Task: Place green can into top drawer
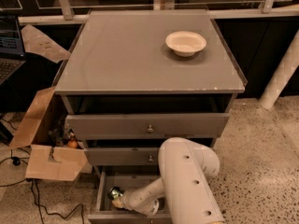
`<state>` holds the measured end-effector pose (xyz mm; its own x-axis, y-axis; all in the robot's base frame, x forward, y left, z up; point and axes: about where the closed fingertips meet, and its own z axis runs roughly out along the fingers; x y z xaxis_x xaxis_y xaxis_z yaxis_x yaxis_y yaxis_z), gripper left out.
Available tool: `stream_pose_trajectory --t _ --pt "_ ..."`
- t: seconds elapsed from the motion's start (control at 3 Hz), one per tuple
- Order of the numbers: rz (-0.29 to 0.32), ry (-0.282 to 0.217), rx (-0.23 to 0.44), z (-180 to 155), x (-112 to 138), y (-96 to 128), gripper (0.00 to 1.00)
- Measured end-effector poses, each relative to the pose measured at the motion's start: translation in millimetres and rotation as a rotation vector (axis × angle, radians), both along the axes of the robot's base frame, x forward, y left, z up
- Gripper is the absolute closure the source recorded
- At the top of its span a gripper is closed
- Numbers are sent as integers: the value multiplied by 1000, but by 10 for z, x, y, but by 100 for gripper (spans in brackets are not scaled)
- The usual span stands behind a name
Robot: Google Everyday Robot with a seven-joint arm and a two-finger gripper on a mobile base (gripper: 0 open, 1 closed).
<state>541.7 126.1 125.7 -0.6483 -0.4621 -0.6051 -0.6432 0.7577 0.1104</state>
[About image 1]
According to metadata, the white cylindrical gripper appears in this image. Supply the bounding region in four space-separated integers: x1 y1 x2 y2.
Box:
112 188 160 217

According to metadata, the green soda can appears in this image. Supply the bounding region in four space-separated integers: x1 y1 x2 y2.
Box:
107 187 124 201

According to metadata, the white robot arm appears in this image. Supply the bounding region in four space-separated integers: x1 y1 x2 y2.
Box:
112 40 299 224

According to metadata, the grey bottom drawer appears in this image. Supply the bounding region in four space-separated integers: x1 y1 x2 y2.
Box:
88 166 172 224

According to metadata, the grey drawer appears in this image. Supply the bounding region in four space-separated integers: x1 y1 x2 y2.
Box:
67 94 229 140
84 139 164 166
88 166 172 224

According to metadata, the grey middle drawer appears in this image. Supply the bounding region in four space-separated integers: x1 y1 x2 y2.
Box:
84 139 164 166

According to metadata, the brass top drawer knob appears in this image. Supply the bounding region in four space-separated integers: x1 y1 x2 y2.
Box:
147 125 154 133

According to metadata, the grey top drawer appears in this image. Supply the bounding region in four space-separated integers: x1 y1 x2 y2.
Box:
67 94 229 140

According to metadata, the grey drawer cabinet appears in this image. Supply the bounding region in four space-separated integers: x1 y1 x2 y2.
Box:
53 9 249 224

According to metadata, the orange fruit in box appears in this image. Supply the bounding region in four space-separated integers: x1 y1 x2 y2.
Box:
67 140 78 148

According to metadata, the open cardboard box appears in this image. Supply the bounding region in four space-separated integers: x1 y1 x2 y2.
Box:
9 87 92 181

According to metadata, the white paper bowl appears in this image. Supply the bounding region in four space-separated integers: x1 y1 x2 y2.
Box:
165 31 206 57

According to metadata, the black laptop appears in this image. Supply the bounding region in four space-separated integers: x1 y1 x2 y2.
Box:
0 14 26 84

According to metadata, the black floor cable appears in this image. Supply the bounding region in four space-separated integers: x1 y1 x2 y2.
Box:
0 115 86 224

